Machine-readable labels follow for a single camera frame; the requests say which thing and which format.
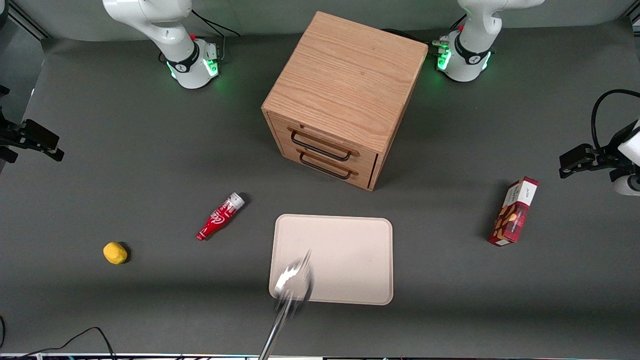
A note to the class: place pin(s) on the yellow lemon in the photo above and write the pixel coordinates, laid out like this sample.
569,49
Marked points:
115,253

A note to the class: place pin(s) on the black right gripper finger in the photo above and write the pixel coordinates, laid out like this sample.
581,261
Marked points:
52,154
40,132

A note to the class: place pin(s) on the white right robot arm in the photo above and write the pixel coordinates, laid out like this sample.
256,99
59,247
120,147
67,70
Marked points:
190,65

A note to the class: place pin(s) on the oak wooden drawer cabinet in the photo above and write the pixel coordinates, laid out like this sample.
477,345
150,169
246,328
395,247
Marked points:
345,75

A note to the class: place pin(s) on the beige plastic tray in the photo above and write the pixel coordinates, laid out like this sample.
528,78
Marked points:
345,255

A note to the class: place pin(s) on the red cola bottle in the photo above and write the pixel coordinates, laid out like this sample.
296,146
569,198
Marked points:
217,220

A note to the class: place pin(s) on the oak drawer front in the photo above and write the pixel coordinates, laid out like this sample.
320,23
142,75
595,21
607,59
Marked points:
367,159
362,176

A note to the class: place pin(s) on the red biscuit box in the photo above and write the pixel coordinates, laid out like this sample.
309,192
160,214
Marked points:
515,212

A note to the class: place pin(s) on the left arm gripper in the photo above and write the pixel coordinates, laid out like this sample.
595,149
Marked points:
608,152

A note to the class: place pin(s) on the aluminium frame rail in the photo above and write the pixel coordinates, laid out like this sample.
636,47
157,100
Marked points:
25,19

